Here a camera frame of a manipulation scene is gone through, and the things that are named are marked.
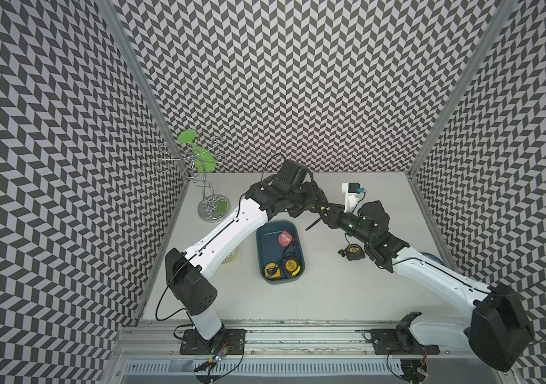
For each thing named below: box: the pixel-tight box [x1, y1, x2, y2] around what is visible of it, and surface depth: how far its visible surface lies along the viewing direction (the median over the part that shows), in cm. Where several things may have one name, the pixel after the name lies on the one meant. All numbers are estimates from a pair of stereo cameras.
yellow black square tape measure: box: [264, 262, 282, 280], surface depth 86 cm
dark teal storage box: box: [256, 220, 306, 285], surface depth 92 cm
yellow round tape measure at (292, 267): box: [284, 259, 302, 277], surface depth 86 cm
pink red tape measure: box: [277, 230, 294, 248], surface depth 96 cm
